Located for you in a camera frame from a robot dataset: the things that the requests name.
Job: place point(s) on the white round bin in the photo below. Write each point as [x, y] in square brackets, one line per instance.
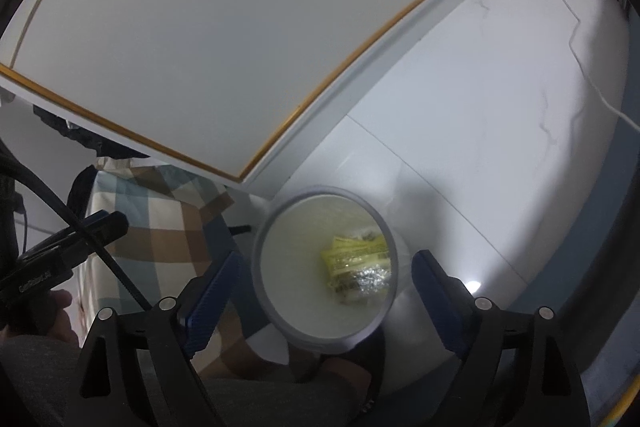
[295, 267]

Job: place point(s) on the white wardrobe with gold trim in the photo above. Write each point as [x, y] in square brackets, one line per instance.
[225, 32]

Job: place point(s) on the person's left hand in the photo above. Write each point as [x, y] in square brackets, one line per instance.
[62, 317]

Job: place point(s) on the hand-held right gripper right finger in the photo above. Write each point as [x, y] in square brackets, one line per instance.
[440, 302]

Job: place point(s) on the large yellow foil packet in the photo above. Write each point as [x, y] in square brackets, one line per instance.
[350, 252]

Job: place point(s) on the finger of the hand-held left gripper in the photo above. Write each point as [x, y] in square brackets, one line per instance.
[102, 232]

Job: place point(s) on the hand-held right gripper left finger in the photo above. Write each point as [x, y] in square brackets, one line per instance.
[210, 302]

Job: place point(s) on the checked tablecloth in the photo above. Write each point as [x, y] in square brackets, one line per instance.
[150, 212]

